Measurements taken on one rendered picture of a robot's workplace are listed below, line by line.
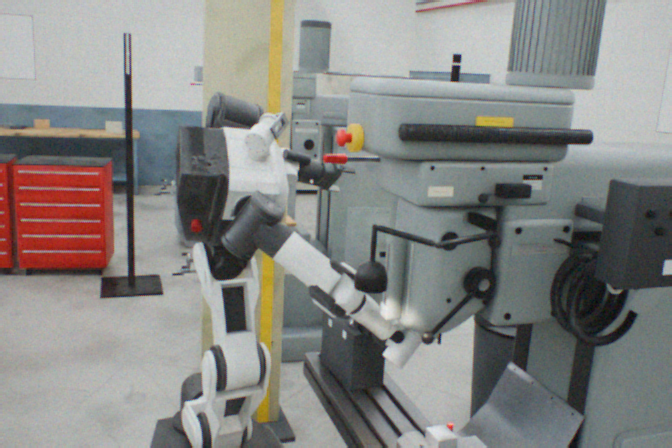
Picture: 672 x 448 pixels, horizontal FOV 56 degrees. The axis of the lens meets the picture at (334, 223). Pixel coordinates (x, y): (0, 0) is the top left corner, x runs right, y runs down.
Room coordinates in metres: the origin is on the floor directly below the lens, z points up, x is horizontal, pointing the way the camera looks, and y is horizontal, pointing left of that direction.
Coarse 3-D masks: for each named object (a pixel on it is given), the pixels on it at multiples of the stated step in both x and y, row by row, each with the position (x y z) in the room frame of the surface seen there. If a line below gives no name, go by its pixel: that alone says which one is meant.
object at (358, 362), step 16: (336, 320) 1.88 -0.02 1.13; (352, 320) 1.85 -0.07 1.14; (336, 336) 1.87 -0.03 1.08; (352, 336) 1.78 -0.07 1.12; (336, 352) 1.86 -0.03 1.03; (352, 352) 1.77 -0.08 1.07; (368, 352) 1.79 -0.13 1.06; (336, 368) 1.86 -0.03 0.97; (352, 368) 1.77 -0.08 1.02; (368, 368) 1.80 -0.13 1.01; (384, 368) 1.82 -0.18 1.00; (352, 384) 1.77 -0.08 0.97; (368, 384) 1.80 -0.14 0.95
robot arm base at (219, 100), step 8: (216, 96) 1.86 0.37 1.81; (224, 96) 1.85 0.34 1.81; (208, 104) 1.89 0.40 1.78; (216, 104) 1.85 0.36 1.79; (224, 104) 1.84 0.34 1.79; (256, 104) 1.94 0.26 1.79; (208, 112) 1.88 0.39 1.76; (224, 112) 1.83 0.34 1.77; (264, 112) 1.92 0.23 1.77; (208, 120) 1.87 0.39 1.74; (216, 120) 1.83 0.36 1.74; (224, 120) 1.82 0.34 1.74; (248, 128) 1.87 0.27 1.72
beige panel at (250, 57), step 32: (224, 0) 2.98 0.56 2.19; (256, 0) 3.03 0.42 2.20; (288, 0) 3.08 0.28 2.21; (224, 32) 2.98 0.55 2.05; (256, 32) 3.03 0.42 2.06; (288, 32) 3.08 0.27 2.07; (224, 64) 2.98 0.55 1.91; (256, 64) 3.03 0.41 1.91; (288, 64) 3.08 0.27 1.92; (256, 96) 3.03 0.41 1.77; (288, 96) 3.09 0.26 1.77; (288, 128) 3.09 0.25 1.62; (256, 256) 3.04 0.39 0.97; (256, 320) 3.05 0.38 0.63; (256, 416) 3.05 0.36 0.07
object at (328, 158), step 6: (324, 156) 1.44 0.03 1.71; (330, 156) 1.45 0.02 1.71; (336, 156) 1.45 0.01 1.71; (342, 156) 1.45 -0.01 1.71; (348, 156) 1.47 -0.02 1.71; (354, 156) 1.47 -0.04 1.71; (360, 156) 1.48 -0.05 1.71; (324, 162) 1.45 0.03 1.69; (330, 162) 1.45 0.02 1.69; (336, 162) 1.45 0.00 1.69; (342, 162) 1.45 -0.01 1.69
